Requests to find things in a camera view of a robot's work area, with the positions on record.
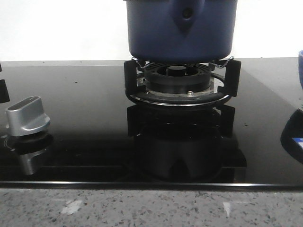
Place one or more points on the dark blue cooking pot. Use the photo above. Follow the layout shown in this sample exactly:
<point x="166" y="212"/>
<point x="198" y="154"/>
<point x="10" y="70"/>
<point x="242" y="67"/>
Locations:
<point x="180" y="31"/>

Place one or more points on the light blue plastic bowl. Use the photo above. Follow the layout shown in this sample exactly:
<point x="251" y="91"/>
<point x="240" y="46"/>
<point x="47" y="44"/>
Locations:
<point x="300" y="67"/>

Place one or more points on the black pot support grate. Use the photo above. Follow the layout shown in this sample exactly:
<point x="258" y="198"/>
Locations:
<point x="226" y="74"/>

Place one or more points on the black left pot support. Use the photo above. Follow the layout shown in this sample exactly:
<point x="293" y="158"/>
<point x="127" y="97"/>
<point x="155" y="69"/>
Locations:
<point x="4" y="95"/>

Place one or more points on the black round gas burner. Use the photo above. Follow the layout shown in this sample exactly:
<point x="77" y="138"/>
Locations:
<point x="176" y="80"/>

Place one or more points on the black glass stove top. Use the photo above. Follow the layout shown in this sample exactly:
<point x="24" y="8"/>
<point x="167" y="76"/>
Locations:
<point x="97" y="138"/>

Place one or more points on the silver stove control knob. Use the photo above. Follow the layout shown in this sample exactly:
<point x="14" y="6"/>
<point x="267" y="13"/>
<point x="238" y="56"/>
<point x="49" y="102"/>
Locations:
<point x="27" y="117"/>

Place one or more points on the blue white stove label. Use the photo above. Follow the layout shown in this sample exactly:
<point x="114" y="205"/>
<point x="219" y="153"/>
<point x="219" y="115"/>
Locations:
<point x="299" y="142"/>

